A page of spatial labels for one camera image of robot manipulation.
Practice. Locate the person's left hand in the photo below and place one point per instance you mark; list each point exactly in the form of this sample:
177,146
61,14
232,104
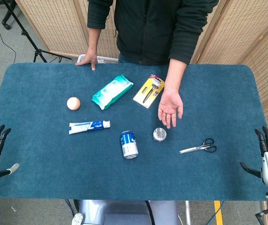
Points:
170,106

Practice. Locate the person's right hand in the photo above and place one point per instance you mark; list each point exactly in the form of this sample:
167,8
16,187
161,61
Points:
89,57

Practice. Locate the person's right forearm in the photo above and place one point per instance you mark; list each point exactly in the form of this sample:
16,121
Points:
94,39

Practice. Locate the person's left forearm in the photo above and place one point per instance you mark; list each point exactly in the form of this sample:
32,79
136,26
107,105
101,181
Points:
174,75

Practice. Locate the white plastic basket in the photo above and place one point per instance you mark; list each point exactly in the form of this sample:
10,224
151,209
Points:
105,59

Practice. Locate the yellow razor blister pack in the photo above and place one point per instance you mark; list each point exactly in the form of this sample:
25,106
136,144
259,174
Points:
147,92

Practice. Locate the clear jar of clips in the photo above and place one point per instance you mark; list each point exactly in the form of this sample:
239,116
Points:
159,134

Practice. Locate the green wet wipes pack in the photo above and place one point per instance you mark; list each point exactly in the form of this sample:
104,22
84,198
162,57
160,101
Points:
111,92

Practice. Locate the woven wooden folding screen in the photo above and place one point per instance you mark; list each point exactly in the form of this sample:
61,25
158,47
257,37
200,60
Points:
253,35
58,25

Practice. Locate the peach coloured ball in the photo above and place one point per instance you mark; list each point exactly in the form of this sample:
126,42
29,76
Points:
73,103

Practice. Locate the black tripod stand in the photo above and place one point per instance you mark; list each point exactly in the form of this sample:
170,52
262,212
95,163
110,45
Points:
38,50

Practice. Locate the blue white drink can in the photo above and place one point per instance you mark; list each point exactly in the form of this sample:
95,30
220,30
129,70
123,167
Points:
129,145

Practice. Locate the blue table mat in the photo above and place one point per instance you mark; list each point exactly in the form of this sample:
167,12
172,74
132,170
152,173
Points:
54,175

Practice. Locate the person's torso black jacket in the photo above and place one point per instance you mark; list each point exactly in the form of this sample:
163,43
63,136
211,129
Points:
152,30

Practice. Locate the blue white toothpaste tube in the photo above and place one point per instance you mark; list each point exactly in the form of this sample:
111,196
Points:
86,127

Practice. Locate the black office chair base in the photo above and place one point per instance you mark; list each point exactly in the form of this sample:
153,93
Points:
6,24

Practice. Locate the metal table leg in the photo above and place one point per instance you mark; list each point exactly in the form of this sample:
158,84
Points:
187,213

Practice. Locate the grey robot torso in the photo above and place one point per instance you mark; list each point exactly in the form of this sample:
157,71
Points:
115,213

